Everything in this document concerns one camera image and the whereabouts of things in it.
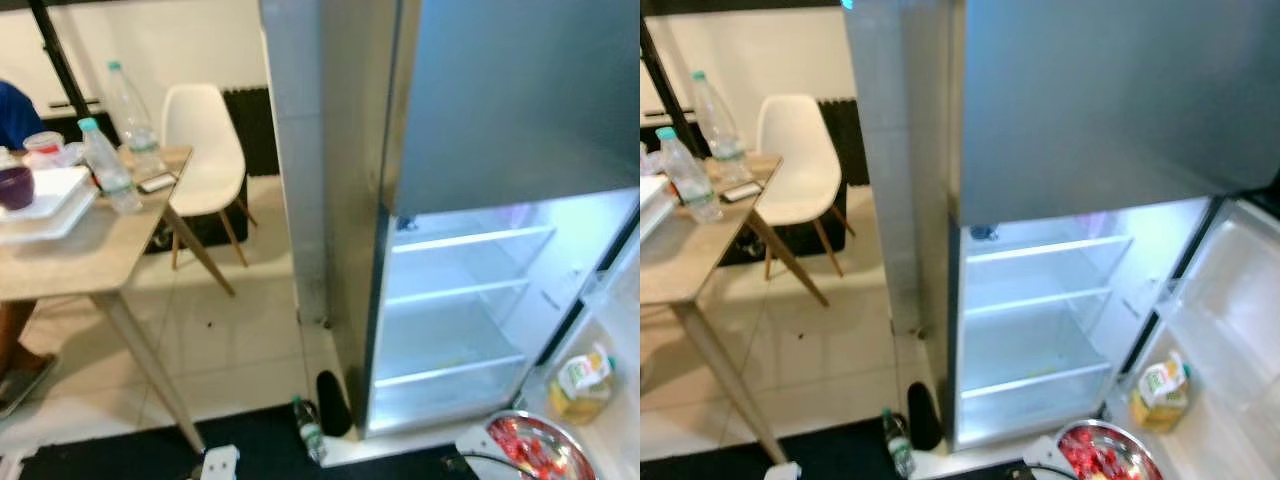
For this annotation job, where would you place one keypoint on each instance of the purple cup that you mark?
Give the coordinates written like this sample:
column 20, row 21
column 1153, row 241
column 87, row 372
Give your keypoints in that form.
column 15, row 188

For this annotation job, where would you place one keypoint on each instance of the red white paper cup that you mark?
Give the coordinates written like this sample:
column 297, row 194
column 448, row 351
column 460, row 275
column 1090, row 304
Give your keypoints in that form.
column 45, row 150

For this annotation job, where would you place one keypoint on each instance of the dark blue fridge dial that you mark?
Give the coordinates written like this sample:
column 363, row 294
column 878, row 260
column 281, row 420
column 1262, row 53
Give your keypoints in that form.
column 987, row 232
column 405, row 222

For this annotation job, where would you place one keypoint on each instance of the black slipper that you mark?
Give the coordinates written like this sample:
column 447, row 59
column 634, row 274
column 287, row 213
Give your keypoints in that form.
column 923, row 415
column 333, row 405

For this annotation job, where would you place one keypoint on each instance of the steel bowl with red fruit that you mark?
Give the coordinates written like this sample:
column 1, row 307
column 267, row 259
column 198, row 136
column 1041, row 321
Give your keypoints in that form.
column 540, row 455
column 1105, row 462

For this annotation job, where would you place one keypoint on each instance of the small clear water bottle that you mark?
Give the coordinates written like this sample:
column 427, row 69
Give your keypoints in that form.
column 690, row 180
column 110, row 170

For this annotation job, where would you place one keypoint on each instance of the black metal frame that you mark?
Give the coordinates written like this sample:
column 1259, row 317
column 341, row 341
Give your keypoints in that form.
column 652, row 52
column 55, row 50

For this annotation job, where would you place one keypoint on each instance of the white stacked food containers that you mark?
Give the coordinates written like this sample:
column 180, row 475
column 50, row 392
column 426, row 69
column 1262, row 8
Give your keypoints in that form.
column 650, row 195
column 55, row 203

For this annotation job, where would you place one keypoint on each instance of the black smartphone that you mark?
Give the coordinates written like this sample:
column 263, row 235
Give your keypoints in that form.
column 742, row 192
column 158, row 183

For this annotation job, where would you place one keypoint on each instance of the glass fridge shelf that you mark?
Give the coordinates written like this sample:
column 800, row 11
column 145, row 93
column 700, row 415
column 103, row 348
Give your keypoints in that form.
column 1035, row 302
column 1035, row 380
column 450, row 371
column 455, row 292
column 1050, row 249
column 470, row 239

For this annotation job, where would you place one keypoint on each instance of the white-lined fridge door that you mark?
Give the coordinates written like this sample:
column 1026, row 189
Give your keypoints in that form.
column 615, row 300
column 1230, row 290

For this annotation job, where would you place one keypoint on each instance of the person in blue shirt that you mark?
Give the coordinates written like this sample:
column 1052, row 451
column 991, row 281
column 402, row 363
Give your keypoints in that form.
column 15, row 115

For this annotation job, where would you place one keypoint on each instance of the green label bottle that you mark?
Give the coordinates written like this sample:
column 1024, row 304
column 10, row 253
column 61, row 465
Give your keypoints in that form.
column 310, row 435
column 898, row 445

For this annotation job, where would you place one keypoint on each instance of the grey fridge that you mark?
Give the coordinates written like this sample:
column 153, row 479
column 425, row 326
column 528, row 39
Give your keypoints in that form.
column 1100, row 100
column 500, row 100

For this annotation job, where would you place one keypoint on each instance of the white chair with wooden legs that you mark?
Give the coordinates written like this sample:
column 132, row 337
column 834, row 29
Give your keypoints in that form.
column 800, row 150
column 205, row 140

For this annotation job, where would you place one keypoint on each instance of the tall clear water bottle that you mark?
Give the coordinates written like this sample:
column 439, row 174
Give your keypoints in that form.
column 135, row 130
column 722, row 140

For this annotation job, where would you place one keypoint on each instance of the light wooden table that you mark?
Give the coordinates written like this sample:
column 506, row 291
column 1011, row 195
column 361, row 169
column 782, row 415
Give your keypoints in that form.
column 690, row 260
column 70, row 260

